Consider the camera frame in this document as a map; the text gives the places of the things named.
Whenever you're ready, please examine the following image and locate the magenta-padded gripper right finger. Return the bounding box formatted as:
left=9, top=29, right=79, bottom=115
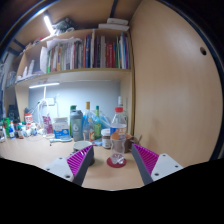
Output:
left=130, top=143, right=184, bottom=186

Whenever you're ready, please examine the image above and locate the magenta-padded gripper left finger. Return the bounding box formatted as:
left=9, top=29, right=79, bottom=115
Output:
left=43, top=144, right=95, bottom=187

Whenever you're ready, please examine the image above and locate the clear plastic bottle red cap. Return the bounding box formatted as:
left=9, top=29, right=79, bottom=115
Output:
left=109, top=106, right=128, bottom=165

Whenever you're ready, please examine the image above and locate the brown cup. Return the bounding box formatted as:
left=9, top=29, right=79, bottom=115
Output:
left=124, top=134, right=143, bottom=153

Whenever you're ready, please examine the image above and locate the flat round red coaster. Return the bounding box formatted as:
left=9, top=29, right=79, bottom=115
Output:
left=106, top=156, right=128, bottom=169

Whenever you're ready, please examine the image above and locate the brown jar white lid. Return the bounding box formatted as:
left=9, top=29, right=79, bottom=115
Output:
left=100, top=128, right=112, bottom=150

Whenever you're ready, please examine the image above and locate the grey shaker bottle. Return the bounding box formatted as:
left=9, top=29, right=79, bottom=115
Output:
left=70, top=109, right=84, bottom=142

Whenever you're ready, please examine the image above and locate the blue and white box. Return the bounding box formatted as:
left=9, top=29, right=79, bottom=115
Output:
left=53, top=117, right=71, bottom=139

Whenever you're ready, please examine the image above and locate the yellow-capped bottle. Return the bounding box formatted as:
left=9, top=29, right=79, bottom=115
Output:
left=84, top=101, right=96, bottom=143

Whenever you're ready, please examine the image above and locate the green-capped bottle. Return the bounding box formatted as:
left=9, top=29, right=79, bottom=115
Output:
left=94, top=105, right=103, bottom=140

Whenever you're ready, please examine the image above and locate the magenta packet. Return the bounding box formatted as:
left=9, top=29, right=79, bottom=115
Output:
left=42, top=114, right=54, bottom=135

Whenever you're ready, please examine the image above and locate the dark green bottle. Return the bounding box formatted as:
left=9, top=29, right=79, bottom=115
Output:
left=69, top=104, right=78, bottom=116

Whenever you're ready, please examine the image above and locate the tall clear glass bottle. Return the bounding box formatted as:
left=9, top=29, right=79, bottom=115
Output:
left=117, top=96, right=128, bottom=116

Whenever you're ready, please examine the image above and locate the red and white canister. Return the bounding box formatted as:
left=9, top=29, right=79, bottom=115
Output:
left=24, top=112, right=34, bottom=130

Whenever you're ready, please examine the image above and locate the white desk lamp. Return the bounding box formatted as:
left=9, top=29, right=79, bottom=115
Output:
left=28, top=82, right=61, bottom=118

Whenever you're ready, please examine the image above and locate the wooden shelf unit with books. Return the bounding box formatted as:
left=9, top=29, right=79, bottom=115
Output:
left=3, top=18, right=135, bottom=135

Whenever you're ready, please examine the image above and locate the ceiling light tube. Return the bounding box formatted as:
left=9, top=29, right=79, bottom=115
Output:
left=43, top=14, right=55, bottom=35

